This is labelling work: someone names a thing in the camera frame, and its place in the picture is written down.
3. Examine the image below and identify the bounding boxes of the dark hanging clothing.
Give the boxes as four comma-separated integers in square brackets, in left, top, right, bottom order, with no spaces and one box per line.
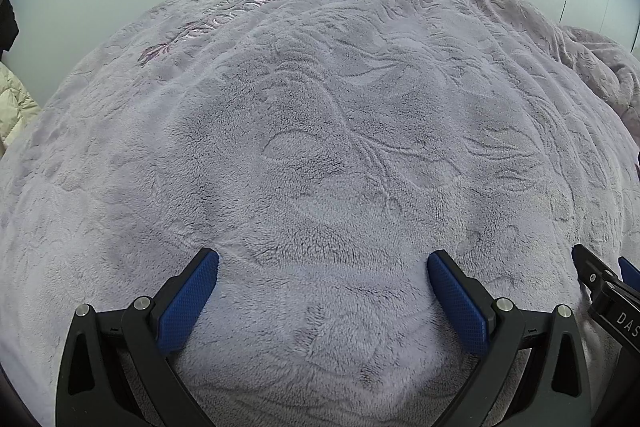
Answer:
[0,0,20,56]

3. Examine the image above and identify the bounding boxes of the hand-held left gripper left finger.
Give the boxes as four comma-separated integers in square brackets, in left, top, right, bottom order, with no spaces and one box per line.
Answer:
[55,248,221,427]

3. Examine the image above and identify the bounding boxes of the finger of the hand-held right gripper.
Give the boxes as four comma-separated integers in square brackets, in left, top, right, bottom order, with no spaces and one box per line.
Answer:
[571,243,621,303]
[617,256,640,291]

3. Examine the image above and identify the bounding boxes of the purple fleece blanket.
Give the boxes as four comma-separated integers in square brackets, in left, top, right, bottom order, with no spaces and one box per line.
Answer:
[0,0,640,427]

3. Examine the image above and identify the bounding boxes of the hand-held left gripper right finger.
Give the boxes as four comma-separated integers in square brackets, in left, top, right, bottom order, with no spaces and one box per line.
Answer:
[427,249,593,427]

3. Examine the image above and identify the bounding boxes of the cream quilted jacket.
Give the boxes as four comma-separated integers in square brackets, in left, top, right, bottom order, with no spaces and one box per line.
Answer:
[0,62,43,156]

